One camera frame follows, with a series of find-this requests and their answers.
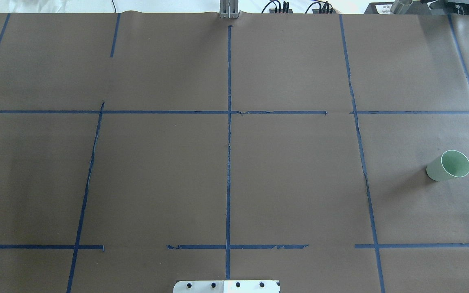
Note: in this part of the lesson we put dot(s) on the metal cup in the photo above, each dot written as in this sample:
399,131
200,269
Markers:
400,7

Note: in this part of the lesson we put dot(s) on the green plastic cup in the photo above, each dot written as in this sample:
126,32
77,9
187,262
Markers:
452,164

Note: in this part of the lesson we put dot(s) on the aluminium frame post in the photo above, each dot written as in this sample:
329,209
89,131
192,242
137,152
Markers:
229,9

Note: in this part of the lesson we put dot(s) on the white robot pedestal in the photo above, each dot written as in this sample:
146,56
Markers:
227,286

